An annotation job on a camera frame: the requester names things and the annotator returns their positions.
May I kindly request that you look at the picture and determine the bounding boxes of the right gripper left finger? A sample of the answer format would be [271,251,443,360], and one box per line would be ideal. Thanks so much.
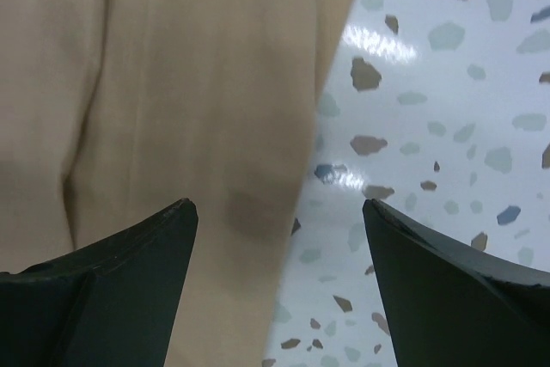
[1,199,199,367]

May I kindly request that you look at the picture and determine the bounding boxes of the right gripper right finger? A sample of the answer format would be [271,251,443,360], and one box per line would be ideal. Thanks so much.
[363,199,549,367]

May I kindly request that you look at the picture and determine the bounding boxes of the beige t shirt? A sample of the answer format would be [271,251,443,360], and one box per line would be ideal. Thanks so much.
[1,0,352,366]

